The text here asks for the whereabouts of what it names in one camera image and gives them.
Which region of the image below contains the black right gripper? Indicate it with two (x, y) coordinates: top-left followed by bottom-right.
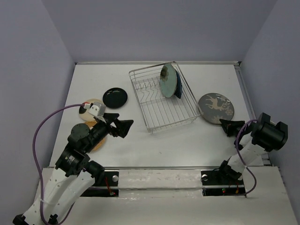
(219, 119), (246, 137)

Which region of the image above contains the grey deer plate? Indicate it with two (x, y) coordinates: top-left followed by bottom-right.
(198, 93), (235, 125)

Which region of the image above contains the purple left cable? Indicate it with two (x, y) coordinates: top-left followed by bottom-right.
(32, 103), (85, 223)

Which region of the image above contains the dark blue patterned plate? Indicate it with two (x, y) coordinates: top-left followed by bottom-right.
(174, 70), (183, 99)

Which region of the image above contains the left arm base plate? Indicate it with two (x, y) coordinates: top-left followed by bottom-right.
(81, 170), (119, 197)

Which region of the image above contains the teal flower plate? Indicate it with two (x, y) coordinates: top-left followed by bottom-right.
(159, 63), (178, 98)

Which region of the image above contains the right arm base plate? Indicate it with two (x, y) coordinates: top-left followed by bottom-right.
(201, 169), (246, 196)

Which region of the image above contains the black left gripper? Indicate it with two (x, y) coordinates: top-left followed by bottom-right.
(85, 112), (135, 151)

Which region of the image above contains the round bamboo wooden plate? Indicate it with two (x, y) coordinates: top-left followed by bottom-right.
(84, 120), (106, 153)

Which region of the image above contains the black round plate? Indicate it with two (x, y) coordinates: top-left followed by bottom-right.
(103, 87), (128, 109)

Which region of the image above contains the cream plate with black mark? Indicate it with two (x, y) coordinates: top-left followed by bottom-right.
(79, 98), (103, 121)

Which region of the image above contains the steel wire dish rack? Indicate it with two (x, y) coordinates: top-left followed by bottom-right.
(129, 61), (200, 133)

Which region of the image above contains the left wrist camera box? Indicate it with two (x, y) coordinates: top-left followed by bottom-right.
(88, 102), (106, 117)

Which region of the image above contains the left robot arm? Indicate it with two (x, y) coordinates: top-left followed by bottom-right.
(13, 113), (134, 225)

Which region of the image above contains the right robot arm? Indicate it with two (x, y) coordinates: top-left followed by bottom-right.
(216, 113), (288, 184)

